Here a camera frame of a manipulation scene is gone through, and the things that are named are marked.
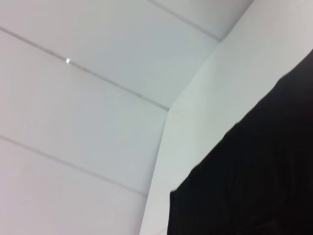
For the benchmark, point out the black shirt with FREE print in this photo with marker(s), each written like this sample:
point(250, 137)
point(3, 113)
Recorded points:
point(256, 171)

